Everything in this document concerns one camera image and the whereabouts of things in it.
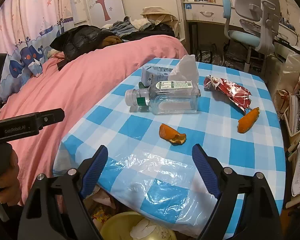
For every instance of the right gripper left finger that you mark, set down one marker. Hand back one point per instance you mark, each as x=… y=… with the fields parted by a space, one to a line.
x=55 y=209

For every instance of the orange peel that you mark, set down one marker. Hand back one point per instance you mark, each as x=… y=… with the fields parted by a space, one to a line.
x=246 y=122
x=171 y=135

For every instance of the red snack wrapper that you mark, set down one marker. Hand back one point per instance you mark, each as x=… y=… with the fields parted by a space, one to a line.
x=236 y=93

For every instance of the clear plastic water bottle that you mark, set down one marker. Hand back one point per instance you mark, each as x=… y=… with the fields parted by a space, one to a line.
x=165 y=97

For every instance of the white tissue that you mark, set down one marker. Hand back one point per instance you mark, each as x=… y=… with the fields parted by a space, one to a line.
x=185 y=70

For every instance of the blue white milk carton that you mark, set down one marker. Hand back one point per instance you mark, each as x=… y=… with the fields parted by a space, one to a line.
x=152 y=74

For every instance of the yellow trash bin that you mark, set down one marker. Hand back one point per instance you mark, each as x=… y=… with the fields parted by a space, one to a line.
x=132 y=225

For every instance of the person's left hand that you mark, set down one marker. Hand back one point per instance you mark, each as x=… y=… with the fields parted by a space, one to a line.
x=10 y=193

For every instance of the pink bed duvet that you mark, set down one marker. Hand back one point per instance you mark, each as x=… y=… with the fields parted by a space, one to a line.
x=75 y=89

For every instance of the white bookshelf with books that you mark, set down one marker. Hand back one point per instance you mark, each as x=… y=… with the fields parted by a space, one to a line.
x=291 y=116

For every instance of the black puffer jacket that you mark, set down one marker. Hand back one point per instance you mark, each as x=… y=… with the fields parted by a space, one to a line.
x=81 y=40

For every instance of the whale pattern curtain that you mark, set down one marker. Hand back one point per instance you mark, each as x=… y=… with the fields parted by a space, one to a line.
x=27 y=28

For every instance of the blue white checkered tablecloth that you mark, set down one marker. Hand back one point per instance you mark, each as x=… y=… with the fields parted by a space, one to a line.
x=150 y=167

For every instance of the pile of clothes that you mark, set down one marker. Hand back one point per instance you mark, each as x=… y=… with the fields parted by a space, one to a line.
x=128 y=30

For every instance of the grey blue desk chair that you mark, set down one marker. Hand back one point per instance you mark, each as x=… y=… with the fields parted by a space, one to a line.
x=260 y=20

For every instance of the beige hat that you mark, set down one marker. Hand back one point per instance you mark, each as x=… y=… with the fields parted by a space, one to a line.
x=160 y=15

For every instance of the white desk with drawer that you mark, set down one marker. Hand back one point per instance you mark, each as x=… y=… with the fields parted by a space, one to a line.
x=213 y=13

